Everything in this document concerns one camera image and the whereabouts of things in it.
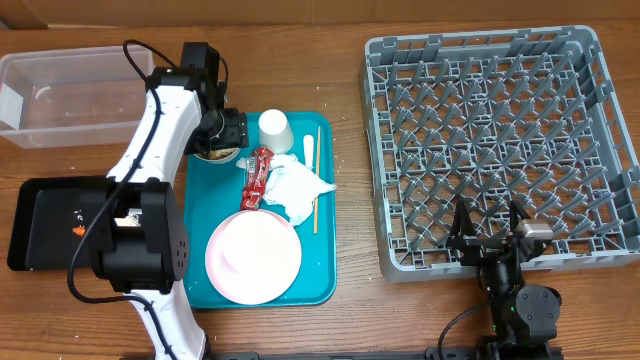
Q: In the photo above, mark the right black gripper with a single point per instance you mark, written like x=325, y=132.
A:
x=461, y=235

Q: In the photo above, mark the white plastic spoon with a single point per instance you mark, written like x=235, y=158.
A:
x=309, y=150

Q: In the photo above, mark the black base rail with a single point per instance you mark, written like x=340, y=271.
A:
x=449, y=353

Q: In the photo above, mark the clear plastic bin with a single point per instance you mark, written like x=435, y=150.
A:
x=70, y=97

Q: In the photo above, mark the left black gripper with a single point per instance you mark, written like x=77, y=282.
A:
x=235, y=132

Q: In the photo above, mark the white bowl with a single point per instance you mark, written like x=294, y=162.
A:
x=221, y=156

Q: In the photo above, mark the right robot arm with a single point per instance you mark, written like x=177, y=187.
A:
x=523, y=315

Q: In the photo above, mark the white paper cup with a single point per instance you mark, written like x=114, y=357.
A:
x=275, y=132

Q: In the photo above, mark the red snack wrapper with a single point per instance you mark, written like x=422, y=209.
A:
x=257, y=167

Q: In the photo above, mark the black plastic tray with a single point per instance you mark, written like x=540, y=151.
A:
x=47, y=210

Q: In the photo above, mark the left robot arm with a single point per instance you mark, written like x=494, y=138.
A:
x=134, y=232

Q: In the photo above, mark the teal plastic tray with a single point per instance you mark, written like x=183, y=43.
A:
x=213, y=193

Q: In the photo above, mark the crumpled white napkin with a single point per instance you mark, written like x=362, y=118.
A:
x=295, y=187

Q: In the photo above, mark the pink bowl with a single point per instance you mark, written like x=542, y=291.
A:
x=256, y=240

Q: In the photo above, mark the grey dishwasher rack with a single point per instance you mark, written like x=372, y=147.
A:
x=527, y=115

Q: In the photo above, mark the orange carrot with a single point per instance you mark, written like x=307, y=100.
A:
x=79, y=231

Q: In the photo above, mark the pink round plate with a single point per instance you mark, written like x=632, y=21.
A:
x=253, y=288

